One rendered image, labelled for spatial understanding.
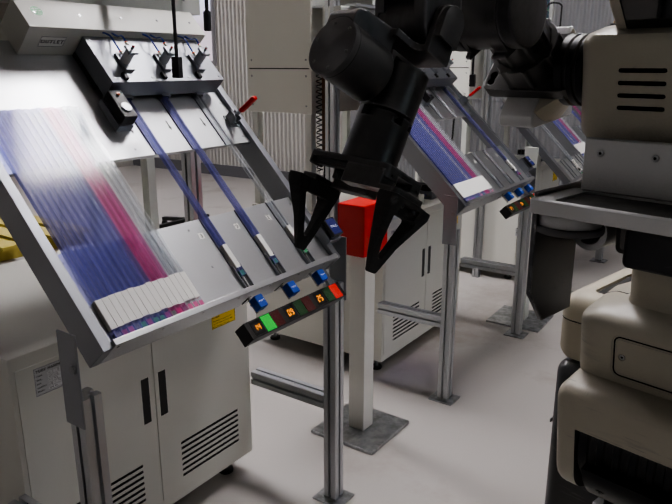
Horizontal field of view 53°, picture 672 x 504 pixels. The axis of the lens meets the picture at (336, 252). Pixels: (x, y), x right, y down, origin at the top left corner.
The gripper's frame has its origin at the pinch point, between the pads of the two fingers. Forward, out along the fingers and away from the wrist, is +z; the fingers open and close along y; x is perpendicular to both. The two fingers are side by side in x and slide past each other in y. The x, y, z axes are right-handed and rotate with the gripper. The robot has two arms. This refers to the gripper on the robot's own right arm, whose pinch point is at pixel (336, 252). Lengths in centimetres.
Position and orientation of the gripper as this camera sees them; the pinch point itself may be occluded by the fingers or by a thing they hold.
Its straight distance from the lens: 66.9
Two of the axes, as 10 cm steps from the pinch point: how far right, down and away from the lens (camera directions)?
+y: 7.3, 2.4, -6.4
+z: -3.4, 9.4, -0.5
